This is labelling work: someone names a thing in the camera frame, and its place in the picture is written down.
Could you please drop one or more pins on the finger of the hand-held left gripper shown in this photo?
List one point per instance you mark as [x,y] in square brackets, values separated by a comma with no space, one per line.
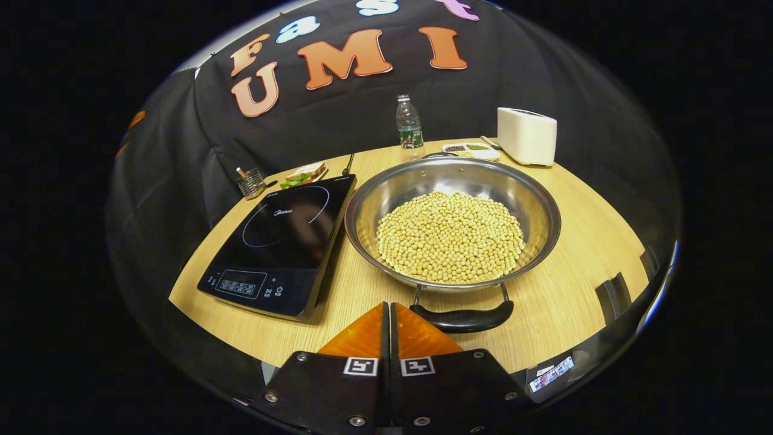
[136,119]

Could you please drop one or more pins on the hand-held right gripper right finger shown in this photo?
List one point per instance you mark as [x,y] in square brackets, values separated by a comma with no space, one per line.
[453,386]

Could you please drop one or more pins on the heap of soybeans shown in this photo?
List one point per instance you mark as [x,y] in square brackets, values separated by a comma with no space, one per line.
[450,238]

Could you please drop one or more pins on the black chair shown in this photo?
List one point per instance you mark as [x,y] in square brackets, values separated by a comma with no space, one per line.
[613,299]

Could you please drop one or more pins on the white divided dish of beans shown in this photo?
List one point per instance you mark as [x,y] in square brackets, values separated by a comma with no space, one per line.
[477,152]

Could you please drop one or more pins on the white plate with sandwich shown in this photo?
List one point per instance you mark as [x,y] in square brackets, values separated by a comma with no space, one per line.
[302,176]

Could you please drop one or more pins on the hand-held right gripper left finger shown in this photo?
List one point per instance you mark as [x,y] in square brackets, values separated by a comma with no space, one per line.
[326,386]

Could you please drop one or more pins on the clear plastic water bottle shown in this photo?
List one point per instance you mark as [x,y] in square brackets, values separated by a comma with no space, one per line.
[409,130]

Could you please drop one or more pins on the black induction cooktop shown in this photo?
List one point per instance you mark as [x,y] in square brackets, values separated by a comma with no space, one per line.
[284,235]

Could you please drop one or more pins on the white toaster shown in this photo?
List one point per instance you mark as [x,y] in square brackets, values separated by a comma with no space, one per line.
[526,138]

